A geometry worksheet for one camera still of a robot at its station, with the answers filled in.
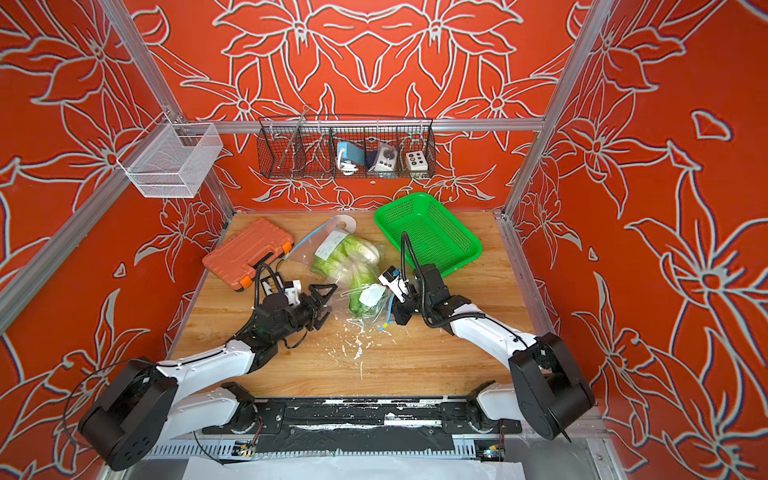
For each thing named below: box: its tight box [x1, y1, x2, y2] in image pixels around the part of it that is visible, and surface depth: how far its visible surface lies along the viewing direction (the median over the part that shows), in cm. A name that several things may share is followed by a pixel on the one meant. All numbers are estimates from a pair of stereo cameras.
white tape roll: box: [327, 214, 357, 235], surface depth 119 cm
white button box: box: [406, 150, 428, 172], surface depth 96 cm
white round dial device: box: [374, 144, 398, 172], surface depth 93 cm
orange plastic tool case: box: [202, 218, 295, 292], surface depth 103 cm
